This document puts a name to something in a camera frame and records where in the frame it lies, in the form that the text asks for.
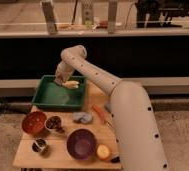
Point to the purple bowl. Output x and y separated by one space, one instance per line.
81 144

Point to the blue sponge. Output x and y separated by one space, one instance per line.
107 107

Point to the yellow banana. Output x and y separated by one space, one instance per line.
71 84

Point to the black marker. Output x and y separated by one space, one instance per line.
115 159

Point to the small white cup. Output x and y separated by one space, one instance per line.
53 124

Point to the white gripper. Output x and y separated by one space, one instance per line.
63 73

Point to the orange carrot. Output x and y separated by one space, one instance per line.
100 113

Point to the small metal cup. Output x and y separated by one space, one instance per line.
39 146

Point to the green plastic tray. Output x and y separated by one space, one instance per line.
49 95

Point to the grey crumpled cloth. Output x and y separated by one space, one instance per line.
82 117

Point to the yellow round fruit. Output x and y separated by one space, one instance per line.
103 152

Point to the red bowl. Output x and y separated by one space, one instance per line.
33 123

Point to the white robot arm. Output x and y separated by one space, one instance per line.
139 141

